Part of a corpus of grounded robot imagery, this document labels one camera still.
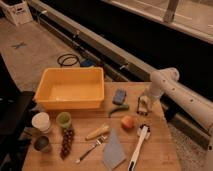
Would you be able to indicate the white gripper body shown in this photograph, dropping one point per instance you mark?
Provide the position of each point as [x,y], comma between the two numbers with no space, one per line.
[146,101]

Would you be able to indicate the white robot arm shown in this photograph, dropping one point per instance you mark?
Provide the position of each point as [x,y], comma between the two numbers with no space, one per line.
[165,81]

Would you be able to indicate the green chili pepper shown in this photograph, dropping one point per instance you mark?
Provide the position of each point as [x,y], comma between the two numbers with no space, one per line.
[118,108]

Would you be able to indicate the blue sponge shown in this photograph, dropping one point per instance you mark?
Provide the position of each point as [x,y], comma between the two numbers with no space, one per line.
[119,97]

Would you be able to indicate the orange peach fruit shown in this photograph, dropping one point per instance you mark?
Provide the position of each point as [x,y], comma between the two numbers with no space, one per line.
[127,122]

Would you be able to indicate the silver fork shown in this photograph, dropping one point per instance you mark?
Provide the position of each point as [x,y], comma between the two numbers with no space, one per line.
[97,143]

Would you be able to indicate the blue grey cloth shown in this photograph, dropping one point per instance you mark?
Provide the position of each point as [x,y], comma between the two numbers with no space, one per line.
[113,153]

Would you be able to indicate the blue object on floor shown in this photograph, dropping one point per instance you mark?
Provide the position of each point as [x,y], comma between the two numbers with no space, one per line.
[87,63]

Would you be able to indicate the yellow plastic bin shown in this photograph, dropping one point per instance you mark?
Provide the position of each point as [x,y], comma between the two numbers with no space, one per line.
[71,88]

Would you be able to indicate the dark grape bunch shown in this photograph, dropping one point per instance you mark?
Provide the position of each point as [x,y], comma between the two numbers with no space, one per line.
[68,136]

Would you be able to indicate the green cup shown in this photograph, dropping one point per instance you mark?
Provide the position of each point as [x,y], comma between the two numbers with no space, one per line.
[63,119]

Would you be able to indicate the white cup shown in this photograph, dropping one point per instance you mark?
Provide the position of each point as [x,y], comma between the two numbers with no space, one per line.
[41,121]

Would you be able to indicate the black chair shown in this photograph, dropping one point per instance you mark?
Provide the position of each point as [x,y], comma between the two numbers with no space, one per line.
[15,106]

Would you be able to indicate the white storage box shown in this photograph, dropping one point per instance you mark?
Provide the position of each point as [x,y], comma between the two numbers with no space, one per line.
[18,14]

